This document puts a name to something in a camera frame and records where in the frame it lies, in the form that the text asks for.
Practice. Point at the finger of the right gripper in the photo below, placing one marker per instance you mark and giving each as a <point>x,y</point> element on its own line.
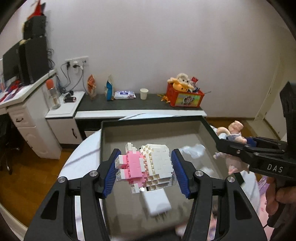
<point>265,143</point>
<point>231,148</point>

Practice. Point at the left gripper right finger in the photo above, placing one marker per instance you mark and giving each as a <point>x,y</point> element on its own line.
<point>237,219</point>

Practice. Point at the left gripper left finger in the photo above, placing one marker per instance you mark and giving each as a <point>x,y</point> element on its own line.
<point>55,218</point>

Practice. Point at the pink baby figurine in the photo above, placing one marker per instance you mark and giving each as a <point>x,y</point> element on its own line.
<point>234,164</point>

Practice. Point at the pink white brick toy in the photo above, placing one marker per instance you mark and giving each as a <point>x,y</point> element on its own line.
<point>147,168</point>

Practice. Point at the person's right hand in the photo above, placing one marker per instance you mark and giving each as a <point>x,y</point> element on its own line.
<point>285,195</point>

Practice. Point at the white tablecloth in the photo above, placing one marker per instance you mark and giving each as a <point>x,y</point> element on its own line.
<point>86,158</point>

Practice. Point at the pink box with black rim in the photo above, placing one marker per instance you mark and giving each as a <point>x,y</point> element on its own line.
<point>123,209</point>

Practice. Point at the red toy crate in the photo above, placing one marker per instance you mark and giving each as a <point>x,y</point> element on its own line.
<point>183,99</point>

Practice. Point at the white power adapter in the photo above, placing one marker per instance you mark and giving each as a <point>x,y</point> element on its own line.
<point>155,204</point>

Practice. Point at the yellow white plush toy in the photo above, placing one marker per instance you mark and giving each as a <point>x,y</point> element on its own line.
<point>181,83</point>

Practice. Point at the low dark-top cabinet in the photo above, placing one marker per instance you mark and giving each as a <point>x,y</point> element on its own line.
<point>73,122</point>

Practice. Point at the white paper cup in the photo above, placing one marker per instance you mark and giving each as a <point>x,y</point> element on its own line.
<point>143,93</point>

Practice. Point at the white desk with drawers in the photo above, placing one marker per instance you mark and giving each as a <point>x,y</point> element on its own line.
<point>28,109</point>

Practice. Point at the clear bottle with orange cap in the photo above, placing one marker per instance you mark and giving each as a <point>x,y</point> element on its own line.
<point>53,94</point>

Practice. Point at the wet wipes pack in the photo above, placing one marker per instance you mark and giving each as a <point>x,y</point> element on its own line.
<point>124,95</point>

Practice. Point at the orange snack bag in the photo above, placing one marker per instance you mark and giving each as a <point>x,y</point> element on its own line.
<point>91,86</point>

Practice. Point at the blue white snack bag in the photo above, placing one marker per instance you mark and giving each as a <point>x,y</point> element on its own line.
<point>109,91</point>

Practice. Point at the black computer tower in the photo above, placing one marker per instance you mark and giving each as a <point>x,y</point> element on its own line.
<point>33,60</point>

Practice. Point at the black computer monitor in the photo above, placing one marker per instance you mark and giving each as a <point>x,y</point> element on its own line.
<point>11,63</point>

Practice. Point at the wall power outlet strip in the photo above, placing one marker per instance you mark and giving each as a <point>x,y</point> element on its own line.
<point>81,61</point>

